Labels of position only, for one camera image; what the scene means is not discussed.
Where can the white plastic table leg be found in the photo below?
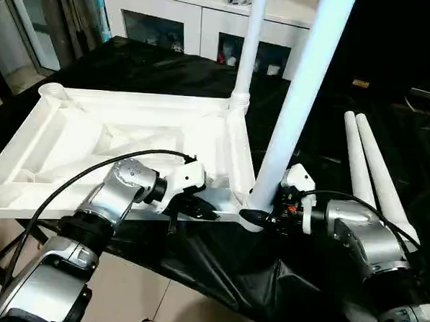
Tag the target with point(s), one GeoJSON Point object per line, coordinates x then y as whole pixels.
{"type": "Point", "coordinates": [359, 161]}
{"type": "Point", "coordinates": [378, 169]}
{"type": "Point", "coordinates": [305, 83]}
{"type": "Point", "coordinates": [250, 44]}

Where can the white plastic table top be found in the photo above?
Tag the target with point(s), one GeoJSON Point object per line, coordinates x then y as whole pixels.
{"type": "Point", "coordinates": [149, 107]}

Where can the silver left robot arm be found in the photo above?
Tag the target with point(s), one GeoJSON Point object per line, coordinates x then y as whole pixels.
{"type": "Point", "coordinates": [119, 192]}

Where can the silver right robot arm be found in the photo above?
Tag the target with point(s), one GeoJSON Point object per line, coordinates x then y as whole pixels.
{"type": "Point", "coordinates": [373, 241]}

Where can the black plastic mat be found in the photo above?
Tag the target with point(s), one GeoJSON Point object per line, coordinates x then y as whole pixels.
{"type": "Point", "coordinates": [231, 263]}

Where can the white jar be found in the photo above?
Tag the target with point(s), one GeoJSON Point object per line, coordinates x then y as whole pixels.
{"type": "Point", "coordinates": [230, 61]}
{"type": "Point", "coordinates": [272, 69]}

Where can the small yellow label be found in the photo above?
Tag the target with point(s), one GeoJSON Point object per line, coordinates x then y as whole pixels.
{"type": "Point", "coordinates": [360, 83]}

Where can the red container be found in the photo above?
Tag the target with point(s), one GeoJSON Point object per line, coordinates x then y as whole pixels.
{"type": "Point", "coordinates": [221, 53]}

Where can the white sideboard cabinet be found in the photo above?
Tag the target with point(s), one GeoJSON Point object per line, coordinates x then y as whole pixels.
{"type": "Point", "coordinates": [204, 16]}

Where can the black backdrop cloth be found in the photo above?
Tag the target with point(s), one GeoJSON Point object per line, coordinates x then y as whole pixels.
{"type": "Point", "coordinates": [405, 41]}

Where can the blue printed panel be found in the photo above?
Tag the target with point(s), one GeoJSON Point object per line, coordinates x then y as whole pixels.
{"type": "Point", "coordinates": [103, 14]}

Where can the grey tripod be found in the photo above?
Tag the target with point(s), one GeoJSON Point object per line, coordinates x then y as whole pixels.
{"type": "Point", "coordinates": [76, 16]}

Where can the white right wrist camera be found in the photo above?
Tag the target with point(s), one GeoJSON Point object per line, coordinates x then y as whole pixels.
{"type": "Point", "coordinates": [300, 176]}

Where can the black folding stand frame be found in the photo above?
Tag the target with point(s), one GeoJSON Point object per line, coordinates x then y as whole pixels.
{"type": "Point", "coordinates": [34, 232]}

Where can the glass door metal frame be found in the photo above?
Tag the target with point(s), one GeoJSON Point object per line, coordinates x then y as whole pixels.
{"type": "Point", "coordinates": [34, 32]}

